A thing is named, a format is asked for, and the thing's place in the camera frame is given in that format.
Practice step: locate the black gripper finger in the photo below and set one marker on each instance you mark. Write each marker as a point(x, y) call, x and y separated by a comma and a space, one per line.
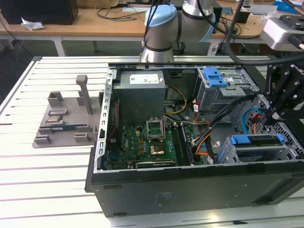
point(273, 95)
point(291, 102)

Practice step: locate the hard disk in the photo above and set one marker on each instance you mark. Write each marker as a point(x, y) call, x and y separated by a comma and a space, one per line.
point(241, 140)

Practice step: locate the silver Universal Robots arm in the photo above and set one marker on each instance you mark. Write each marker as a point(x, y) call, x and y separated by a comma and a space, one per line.
point(166, 28)

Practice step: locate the grey disk bay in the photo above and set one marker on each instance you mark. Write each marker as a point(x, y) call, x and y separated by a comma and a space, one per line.
point(288, 149)

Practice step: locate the grey optical drive cage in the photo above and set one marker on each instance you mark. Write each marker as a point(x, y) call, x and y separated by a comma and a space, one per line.
point(213, 99)

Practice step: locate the blue drive cage latch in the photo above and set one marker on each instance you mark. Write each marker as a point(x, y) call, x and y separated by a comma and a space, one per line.
point(215, 79)

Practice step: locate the clear plastic bags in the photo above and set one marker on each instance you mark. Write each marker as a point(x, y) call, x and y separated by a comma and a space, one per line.
point(261, 19)

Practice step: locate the blue cardboard box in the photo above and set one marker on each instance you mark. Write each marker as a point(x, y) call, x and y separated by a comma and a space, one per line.
point(280, 4)

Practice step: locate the grey flat tray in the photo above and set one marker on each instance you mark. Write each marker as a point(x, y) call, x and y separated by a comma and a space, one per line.
point(261, 9)

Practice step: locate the small black cube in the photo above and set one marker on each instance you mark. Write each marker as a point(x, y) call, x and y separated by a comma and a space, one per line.
point(243, 17)

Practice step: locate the black computer tower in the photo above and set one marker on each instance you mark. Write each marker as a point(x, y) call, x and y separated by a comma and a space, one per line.
point(218, 19)

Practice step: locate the black open PC case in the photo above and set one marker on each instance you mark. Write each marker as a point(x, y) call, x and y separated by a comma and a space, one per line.
point(190, 190)

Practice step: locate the CPU socket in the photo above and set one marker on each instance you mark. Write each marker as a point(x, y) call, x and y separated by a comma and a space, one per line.
point(156, 148)

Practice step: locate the grey power supply unit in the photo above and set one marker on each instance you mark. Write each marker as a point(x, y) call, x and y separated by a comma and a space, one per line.
point(142, 95)

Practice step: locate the black graphics card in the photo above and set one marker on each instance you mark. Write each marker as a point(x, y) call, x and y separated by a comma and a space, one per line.
point(154, 164)

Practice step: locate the green motherboard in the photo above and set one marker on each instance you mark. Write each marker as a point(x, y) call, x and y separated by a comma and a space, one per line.
point(133, 142)

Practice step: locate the long wooden desk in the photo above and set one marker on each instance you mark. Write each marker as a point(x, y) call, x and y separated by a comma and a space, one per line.
point(95, 27)

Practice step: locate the grey parts rack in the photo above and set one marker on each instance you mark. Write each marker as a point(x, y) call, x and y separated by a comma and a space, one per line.
point(69, 114)

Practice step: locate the RAM stick with blue label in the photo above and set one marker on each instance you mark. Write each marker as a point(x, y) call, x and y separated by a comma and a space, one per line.
point(64, 128)

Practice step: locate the crumpled white paper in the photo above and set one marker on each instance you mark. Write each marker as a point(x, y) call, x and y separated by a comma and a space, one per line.
point(32, 25)

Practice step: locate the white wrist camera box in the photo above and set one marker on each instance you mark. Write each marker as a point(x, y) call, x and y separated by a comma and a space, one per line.
point(275, 33)

